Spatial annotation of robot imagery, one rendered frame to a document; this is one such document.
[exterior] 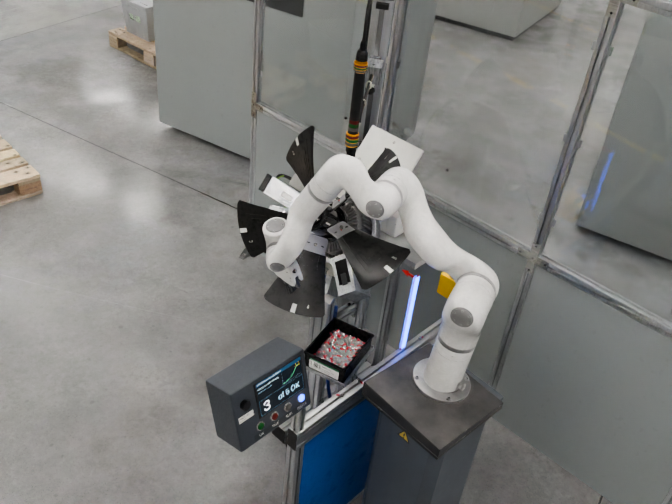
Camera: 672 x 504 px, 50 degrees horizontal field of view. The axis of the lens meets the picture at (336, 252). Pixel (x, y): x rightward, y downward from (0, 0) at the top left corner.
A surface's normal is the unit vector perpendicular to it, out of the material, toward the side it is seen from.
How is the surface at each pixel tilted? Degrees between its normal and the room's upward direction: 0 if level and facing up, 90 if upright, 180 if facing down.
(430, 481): 90
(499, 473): 0
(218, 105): 90
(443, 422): 5
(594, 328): 90
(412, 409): 5
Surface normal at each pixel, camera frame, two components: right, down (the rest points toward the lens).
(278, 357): -0.10, -0.89
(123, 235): 0.10, -0.79
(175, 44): -0.53, 0.47
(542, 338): -0.69, 0.37
